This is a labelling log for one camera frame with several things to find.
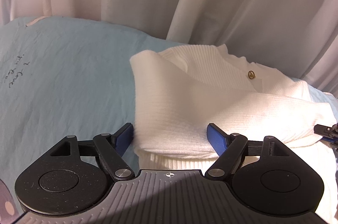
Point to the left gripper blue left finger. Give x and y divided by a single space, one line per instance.
113 146

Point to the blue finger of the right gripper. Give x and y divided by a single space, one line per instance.
328 134

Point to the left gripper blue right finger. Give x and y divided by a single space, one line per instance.
221 141

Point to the white ribbed knit sweater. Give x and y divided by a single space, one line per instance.
181 90

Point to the light blue printed bedsheet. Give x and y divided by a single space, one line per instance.
64 81

